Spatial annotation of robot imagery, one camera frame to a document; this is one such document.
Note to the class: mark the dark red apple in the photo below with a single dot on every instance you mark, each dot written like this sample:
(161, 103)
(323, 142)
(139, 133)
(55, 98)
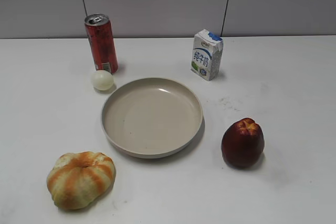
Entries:
(243, 143)

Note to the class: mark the beige round plate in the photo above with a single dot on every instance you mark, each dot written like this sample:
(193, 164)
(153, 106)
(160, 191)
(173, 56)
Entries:
(152, 118)

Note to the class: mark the white blue milk carton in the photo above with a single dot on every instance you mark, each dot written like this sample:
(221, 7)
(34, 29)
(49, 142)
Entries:
(206, 54)

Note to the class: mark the white peeled egg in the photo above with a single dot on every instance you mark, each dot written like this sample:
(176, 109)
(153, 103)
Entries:
(102, 80)

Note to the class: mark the red soda can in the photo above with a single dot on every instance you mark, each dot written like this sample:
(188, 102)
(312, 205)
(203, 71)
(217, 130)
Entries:
(100, 36)

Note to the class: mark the orange striped pumpkin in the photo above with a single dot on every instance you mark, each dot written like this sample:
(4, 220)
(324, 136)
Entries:
(77, 179)

